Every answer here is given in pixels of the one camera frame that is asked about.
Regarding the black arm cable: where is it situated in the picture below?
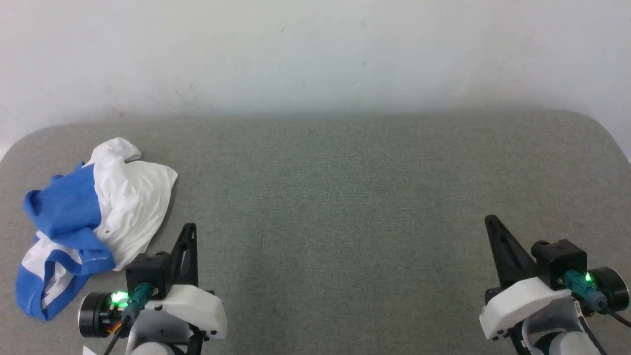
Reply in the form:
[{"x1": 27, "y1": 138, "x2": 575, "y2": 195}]
[
  {"x1": 103, "y1": 283, "x2": 154, "y2": 355},
  {"x1": 562, "y1": 270, "x2": 631, "y2": 328}
]

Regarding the blue and white garment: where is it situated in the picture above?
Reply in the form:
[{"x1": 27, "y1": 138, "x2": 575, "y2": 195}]
[{"x1": 15, "y1": 137, "x2": 179, "y2": 321}]

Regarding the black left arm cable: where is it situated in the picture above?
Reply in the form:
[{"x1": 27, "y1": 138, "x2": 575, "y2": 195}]
[{"x1": 103, "y1": 283, "x2": 154, "y2": 355}]

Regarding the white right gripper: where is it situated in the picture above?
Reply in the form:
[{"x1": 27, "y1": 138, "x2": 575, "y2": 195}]
[{"x1": 479, "y1": 215, "x2": 630, "y2": 341}]

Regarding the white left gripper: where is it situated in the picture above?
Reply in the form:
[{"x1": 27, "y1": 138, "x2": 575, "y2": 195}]
[{"x1": 78, "y1": 223, "x2": 228, "y2": 342}]

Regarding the grey fabric sofa cushion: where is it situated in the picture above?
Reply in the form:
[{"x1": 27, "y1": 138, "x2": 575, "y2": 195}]
[{"x1": 0, "y1": 109, "x2": 631, "y2": 355}]

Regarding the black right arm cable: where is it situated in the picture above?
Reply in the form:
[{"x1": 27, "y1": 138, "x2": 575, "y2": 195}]
[{"x1": 562, "y1": 270, "x2": 631, "y2": 328}]

